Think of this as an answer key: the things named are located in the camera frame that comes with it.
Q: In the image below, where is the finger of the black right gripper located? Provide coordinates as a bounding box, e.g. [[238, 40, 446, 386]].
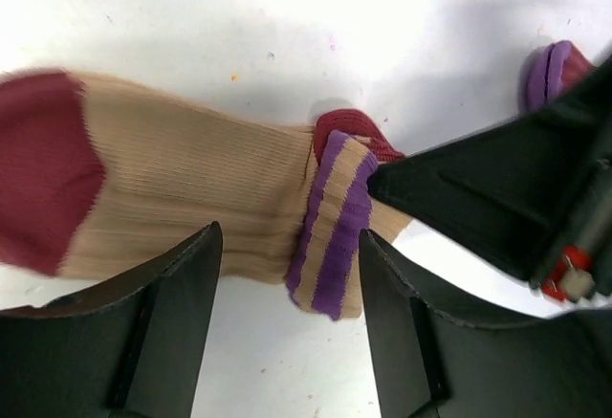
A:
[[368, 105, 611, 282]]

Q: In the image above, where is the maroon purple orange-toe sock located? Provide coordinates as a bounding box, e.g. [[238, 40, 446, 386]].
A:
[[521, 40, 596, 113]]

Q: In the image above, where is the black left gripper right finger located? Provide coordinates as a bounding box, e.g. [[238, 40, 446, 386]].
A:
[[359, 231, 611, 417]]

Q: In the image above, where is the tan maroon purple-striped sock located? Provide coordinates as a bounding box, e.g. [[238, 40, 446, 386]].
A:
[[1, 70, 410, 320]]

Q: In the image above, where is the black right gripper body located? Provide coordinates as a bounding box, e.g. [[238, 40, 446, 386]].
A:
[[525, 49, 612, 304]]

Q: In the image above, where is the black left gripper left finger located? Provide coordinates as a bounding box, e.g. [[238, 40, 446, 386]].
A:
[[1, 223, 223, 417]]

